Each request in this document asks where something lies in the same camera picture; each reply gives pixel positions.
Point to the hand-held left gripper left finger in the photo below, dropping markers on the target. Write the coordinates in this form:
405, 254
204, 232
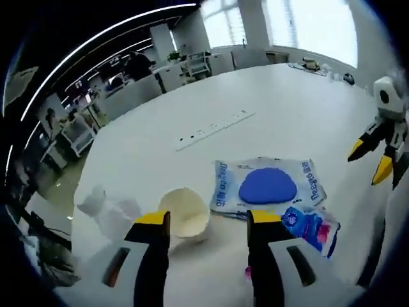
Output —
151, 265

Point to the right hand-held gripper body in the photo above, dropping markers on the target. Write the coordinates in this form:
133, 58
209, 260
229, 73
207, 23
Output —
390, 99

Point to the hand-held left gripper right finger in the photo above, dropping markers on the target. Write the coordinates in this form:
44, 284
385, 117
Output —
265, 265

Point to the small blue tissue packet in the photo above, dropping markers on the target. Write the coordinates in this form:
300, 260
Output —
313, 228

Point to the white paper cup green print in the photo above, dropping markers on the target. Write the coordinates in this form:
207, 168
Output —
187, 214

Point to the clear plastic water bottle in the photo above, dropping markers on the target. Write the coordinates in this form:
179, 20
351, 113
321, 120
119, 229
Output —
102, 208

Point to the wet wipes pack blue lid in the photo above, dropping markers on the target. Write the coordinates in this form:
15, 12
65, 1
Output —
268, 188

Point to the small black round object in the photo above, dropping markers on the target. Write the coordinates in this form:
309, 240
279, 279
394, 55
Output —
349, 78

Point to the small grey device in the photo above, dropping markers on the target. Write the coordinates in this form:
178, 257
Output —
309, 63

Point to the large bright window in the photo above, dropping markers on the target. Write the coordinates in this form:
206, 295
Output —
313, 28
223, 22

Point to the white inset power strip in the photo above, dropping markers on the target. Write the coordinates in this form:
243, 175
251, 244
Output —
217, 129

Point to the white rolling cart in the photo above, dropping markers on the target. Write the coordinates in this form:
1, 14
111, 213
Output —
198, 64

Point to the green potted plant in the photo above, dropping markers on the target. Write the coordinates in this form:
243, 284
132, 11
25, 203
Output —
175, 56

